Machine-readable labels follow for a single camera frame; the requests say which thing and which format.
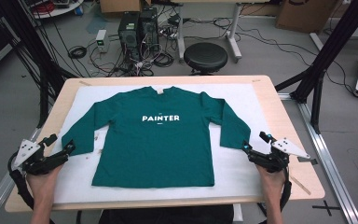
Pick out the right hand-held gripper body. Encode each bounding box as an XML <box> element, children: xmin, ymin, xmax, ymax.
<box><xmin>248</xmin><ymin>137</ymin><xmax>311</xmax><ymax>174</ymax></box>

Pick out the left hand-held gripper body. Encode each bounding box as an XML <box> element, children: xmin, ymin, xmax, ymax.
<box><xmin>13</xmin><ymin>139</ymin><xmax>70</xmax><ymax>175</ymax></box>

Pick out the green long-sleeve shirt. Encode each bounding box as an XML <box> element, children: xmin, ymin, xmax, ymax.
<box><xmin>61</xmin><ymin>86</ymin><xmax>252</xmax><ymax>189</ymax></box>

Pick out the person's right hand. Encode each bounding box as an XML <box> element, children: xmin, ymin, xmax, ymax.
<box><xmin>255</xmin><ymin>164</ymin><xmax>287</xmax><ymax>203</ymax></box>

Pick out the person's left hand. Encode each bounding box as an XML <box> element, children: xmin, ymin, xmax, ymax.
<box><xmin>25</xmin><ymin>164</ymin><xmax>64</xmax><ymax>207</ymax></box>

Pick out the white foam mat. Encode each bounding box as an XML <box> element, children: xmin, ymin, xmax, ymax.
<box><xmin>50</xmin><ymin>83</ymin><xmax>274</xmax><ymax>205</ymax></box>

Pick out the black tape strip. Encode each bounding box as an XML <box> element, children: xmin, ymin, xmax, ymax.
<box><xmin>296</xmin><ymin>155</ymin><xmax>319</xmax><ymax>166</ymax></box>

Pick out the thin wooden stick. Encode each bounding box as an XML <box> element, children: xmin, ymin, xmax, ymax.
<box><xmin>289</xmin><ymin>175</ymin><xmax>312</xmax><ymax>196</ymax></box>

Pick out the white table leg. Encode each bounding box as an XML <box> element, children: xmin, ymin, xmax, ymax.
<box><xmin>232</xmin><ymin>203</ymin><xmax>244</xmax><ymax>223</ymax></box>

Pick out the black round stool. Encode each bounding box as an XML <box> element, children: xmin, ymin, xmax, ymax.
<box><xmin>183</xmin><ymin>41</ymin><xmax>228</xmax><ymax>77</ymax></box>

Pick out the person's dark clothing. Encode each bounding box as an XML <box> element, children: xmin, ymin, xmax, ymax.
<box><xmin>98</xmin><ymin>204</ymin><xmax>235</xmax><ymax>224</ymax></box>

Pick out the white power supply box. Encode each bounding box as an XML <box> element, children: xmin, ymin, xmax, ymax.
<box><xmin>95</xmin><ymin>29</ymin><xmax>110</xmax><ymax>53</ymax></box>

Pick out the large cardboard box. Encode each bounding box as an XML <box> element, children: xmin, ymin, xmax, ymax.
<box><xmin>275</xmin><ymin>0</ymin><xmax>339</xmax><ymax>34</ymax></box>

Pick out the black computer tower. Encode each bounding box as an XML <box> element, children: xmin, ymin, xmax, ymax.
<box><xmin>139</xmin><ymin>7</ymin><xmax>160</xmax><ymax>52</ymax></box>
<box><xmin>117</xmin><ymin>11</ymin><xmax>141</xmax><ymax>60</ymax></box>

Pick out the round white table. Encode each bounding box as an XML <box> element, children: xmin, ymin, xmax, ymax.
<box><xmin>27</xmin><ymin>0</ymin><xmax>85</xmax><ymax>20</ymax></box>

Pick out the small cardboard box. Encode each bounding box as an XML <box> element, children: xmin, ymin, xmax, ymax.
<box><xmin>99</xmin><ymin>0</ymin><xmax>152</xmax><ymax>14</ymax></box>

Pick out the long black floor cable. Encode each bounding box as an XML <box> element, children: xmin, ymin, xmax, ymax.
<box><xmin>236</xmin><ymin>24</ymin><xmax>355</xmax><ymax>94</ymax></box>

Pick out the coiled black cable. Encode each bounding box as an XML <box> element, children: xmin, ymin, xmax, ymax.
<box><xmin>67</xmin><ymin>45</ymin><xmax>88</xmax><ymax>60</ymax></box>

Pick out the black metal frame stand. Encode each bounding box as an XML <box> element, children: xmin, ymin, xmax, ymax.
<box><xmin>274</xmin><ymin>0</ymin><xmax>358</xmax><ymax>134</ymax></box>
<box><xmin>0</xmin><ymin>0</ymin><xmax>78</xmax><ymax>129</ymax></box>

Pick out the white desk leg frame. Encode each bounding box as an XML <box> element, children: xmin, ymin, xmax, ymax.
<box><xmin>176</xmin><ymin>2</ymin><xmax>242</xmax><ymax>63</ymax></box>

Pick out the tangle of floor cables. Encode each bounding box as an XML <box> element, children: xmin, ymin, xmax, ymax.
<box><xmin>88</xmin><ymin>40</ymin><xmax>175</xmax><ymax>77</ymax></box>

